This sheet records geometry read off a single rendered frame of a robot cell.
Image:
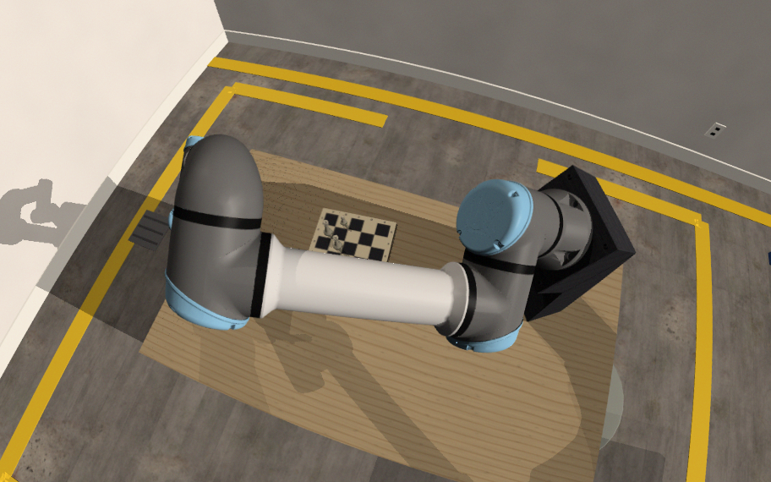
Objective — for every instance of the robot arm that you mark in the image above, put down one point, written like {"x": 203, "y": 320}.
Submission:
{"x": 218, "y": 266}

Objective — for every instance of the black and cream chessboard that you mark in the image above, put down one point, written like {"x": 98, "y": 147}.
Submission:
{"x": 361, "y": 237}

